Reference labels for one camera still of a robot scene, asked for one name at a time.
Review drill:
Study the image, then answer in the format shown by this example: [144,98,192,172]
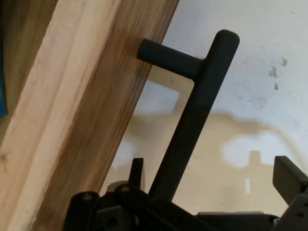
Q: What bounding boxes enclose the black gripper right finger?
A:
[272,155,308,231]

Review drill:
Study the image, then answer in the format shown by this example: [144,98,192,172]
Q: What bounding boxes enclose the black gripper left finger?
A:
[69,157,202,231]

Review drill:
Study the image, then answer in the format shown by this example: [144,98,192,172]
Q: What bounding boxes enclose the wooden cabinet door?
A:
[0,0,181,231]

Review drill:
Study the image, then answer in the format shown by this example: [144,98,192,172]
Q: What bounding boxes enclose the black bar drawer handle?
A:
[137,29,241,202]

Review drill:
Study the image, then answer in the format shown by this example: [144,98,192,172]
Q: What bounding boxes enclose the blue object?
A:
[0,45,9,119]

